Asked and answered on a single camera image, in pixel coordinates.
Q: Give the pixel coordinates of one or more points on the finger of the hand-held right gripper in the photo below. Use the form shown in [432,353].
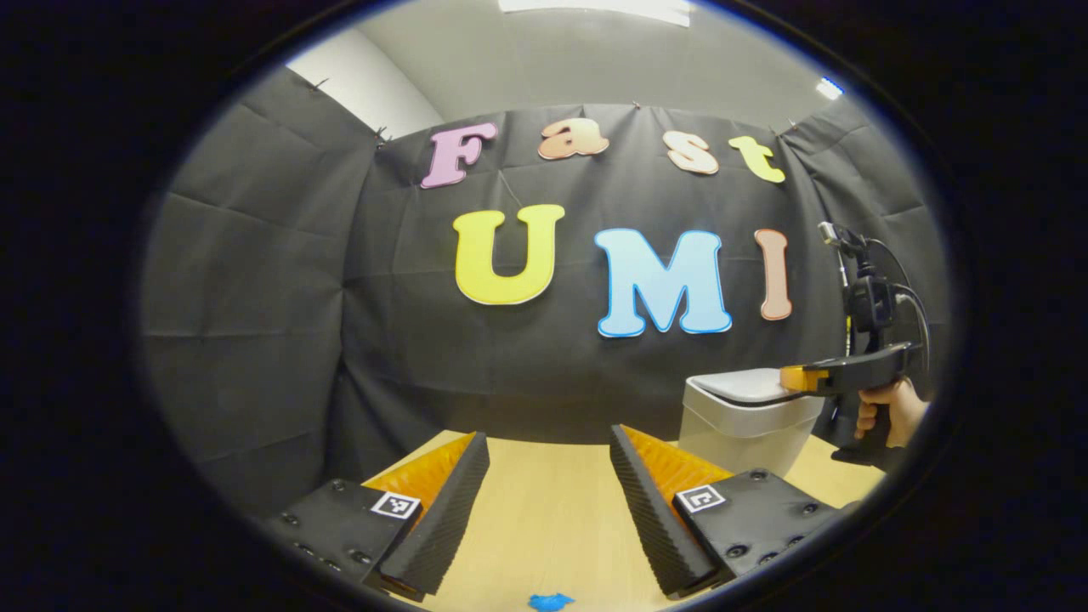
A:
[801,378]

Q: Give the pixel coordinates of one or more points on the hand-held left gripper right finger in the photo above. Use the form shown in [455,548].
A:
[650,518]

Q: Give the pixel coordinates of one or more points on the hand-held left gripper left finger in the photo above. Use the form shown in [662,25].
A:
[450,518]

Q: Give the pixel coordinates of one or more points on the white desktop garbage bin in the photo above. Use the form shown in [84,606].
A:
[739,433]

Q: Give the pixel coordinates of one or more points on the blue paper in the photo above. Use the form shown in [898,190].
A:
[551,603]

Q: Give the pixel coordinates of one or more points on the wooden desktop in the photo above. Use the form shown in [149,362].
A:
[552,527]

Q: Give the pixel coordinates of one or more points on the small ceiling light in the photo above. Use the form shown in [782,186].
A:
[830,87]

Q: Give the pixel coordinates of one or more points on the long ceiling light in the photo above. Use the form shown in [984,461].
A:
[595,8]

